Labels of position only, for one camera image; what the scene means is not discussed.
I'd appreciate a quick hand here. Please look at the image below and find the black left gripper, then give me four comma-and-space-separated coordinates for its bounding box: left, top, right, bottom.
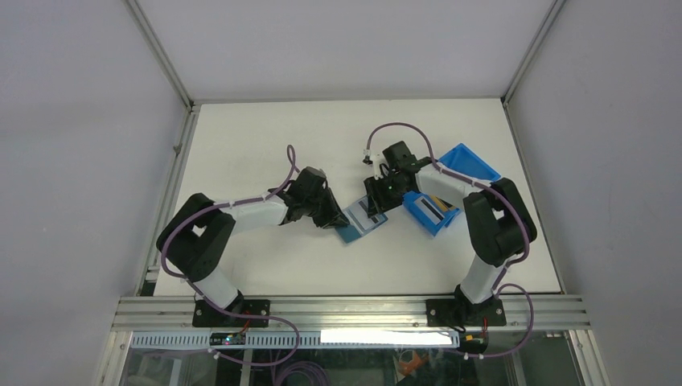
303, 187, 349, 229

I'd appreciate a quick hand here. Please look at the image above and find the teal leather card holder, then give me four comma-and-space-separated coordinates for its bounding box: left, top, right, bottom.
336, 196, 388, 244

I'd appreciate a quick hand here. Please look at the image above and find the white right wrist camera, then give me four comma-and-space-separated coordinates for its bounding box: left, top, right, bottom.
362, 149, 383, 170

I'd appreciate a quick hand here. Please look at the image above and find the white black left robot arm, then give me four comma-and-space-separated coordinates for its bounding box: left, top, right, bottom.
155, 166, 350, 326

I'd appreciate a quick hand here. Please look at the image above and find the aluminium front mounting rail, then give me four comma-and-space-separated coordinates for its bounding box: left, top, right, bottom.
111, 294, 591, 331

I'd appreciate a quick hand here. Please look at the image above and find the white card with black stripe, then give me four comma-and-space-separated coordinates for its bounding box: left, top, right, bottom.
349, 197, 387, 230

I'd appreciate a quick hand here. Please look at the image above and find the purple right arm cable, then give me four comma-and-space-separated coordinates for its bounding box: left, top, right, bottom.
365, 122, 535, 359

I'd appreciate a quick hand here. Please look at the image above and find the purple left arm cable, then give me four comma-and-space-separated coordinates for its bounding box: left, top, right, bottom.
159, 145, 331, 386

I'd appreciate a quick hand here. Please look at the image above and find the blue plastic bin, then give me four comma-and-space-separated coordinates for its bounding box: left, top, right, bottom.
402, 143, 501, 236

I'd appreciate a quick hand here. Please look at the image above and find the white slotted cable duct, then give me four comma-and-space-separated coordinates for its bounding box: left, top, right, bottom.
130, 329, 459, 351

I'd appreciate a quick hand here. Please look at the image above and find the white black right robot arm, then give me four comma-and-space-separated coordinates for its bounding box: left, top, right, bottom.
364, 142, 537, 326

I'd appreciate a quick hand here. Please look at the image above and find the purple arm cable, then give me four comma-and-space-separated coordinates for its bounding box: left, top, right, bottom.
159, 145, 331, 386
365, 122, 535, 359

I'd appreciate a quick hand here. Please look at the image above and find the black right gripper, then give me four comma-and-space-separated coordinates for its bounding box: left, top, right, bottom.
364, 173, 409, 219

